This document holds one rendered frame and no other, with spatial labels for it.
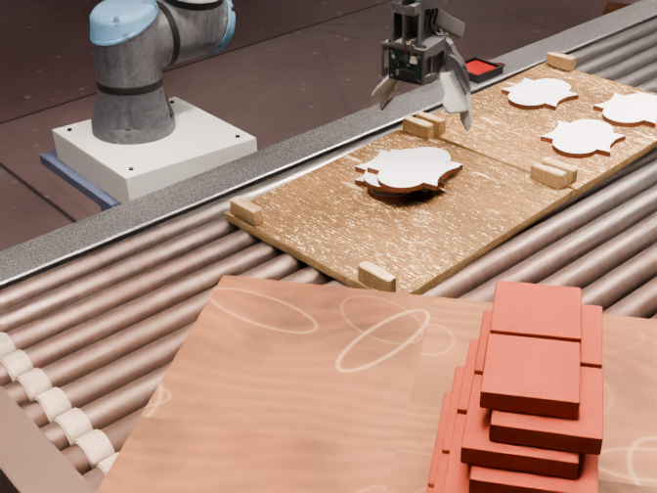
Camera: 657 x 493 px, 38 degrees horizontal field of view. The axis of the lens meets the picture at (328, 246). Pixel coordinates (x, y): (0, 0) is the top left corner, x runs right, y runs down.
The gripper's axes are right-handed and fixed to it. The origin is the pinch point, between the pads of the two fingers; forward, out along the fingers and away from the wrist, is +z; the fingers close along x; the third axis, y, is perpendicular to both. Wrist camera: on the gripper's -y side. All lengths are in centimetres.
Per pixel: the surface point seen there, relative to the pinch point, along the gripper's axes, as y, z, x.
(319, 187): 9.1, 11.4, -14.0
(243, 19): -263, 105, -259
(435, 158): -1.8, 7.3, 0.7
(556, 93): -41.8, 10.3, 3.9
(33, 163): -89, 105, -223
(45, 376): 63, 13, -17
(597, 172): -17.8, 11.4, 21.3
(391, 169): 4.8, 7.3, -3.3
